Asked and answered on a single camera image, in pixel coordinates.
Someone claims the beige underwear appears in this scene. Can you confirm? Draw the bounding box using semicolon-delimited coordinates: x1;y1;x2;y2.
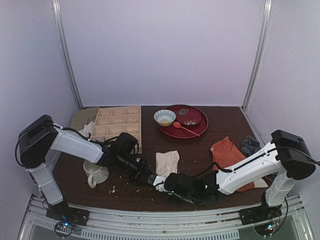
152;150;180;192

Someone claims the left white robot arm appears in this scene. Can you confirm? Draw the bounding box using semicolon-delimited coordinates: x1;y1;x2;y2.
14;114;157;206

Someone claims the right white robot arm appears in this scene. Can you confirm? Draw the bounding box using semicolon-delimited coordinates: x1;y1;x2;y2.
152;130;319;208

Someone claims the orange underwear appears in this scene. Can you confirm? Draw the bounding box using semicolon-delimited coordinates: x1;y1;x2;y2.
209;136;256;193

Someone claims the striped dark underwear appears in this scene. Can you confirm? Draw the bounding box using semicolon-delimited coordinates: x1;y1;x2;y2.
240;135;261;158

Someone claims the white ceramic mug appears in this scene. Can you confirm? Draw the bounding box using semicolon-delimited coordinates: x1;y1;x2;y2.
83;161;109;189

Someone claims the wooden compartment tray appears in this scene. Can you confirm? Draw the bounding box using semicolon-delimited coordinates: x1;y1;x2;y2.
90;106;142;154

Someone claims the olive cloth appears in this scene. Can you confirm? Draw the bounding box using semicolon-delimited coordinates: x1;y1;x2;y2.
70;107;100;137

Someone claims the blue patterned bowl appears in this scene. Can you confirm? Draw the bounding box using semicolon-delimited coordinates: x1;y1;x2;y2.
153;109;176;127

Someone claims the red plastic spoon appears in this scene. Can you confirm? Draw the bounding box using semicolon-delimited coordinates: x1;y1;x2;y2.
173;121;200;137

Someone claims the red floral small plate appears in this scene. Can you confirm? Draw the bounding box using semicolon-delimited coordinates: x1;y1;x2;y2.
176;108;202;126

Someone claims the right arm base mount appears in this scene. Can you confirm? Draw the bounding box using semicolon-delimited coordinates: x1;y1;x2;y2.
239;203;282;226

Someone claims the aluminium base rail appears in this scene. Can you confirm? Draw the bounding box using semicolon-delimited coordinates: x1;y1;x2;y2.
17;195;316;240

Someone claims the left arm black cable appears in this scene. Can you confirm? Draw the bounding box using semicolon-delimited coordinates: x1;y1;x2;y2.
14;122;140;167

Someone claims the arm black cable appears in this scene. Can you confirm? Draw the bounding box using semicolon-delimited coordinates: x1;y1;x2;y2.
194;146;320;180
14;122;140;167

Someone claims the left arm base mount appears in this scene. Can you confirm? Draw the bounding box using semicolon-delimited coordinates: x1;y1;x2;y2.
45;200;90;226

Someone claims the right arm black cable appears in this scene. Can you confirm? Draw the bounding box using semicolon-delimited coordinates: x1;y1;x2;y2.
194;146;320;180

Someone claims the left aluminium frame post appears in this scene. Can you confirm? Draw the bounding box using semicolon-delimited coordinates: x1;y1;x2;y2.
52;0;84;110

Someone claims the aluminium frame post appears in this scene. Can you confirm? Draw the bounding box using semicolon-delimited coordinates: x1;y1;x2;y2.
241;0;274;112
52;0;84;110

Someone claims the right aluminium frame post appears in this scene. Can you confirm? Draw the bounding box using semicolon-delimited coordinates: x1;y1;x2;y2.
241;0;274;112

